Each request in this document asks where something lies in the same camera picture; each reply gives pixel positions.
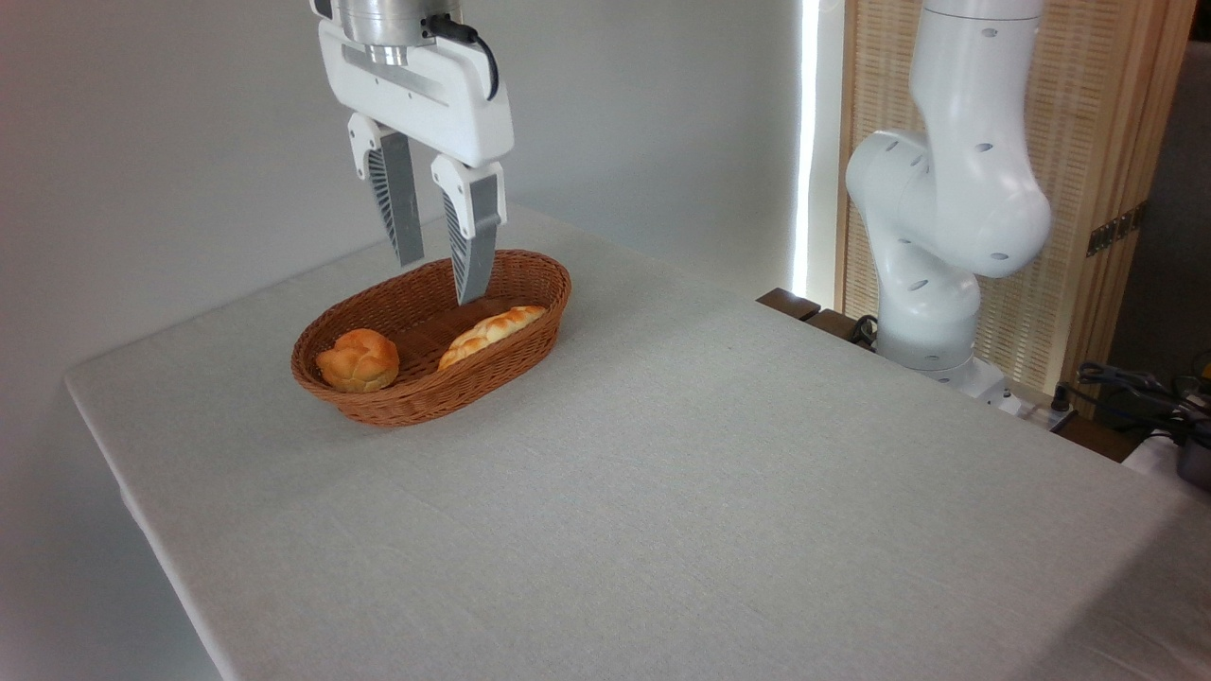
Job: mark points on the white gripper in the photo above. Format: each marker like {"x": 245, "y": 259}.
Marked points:
{"x": 426, "y": 95}

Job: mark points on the braided golden bread loaf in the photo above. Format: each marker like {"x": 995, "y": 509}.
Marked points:
{"x": 487, "y": 333}

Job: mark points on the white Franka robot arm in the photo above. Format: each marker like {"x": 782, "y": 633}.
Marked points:
{"x": 974, "y": 180}

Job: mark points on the round golden bread roll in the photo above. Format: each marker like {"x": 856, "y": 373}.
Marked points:
{"x": 358, "y": 361}

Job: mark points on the brown wicker basket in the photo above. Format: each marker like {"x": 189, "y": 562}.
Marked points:
{"x": 426, "y": 397}

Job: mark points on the grey tablecloth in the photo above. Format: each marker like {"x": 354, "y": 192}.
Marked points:
{"x": 662, "y": 549}

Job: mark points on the wooden rattan folding screen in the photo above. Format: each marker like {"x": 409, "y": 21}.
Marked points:
{"x": 1107, "y": 113}

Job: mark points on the dark metal screen hinge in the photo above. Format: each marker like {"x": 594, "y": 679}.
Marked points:
{"x": 1116, "y": 230}

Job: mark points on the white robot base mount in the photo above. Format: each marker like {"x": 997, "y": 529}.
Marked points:
{"x": 989, "y": 383}

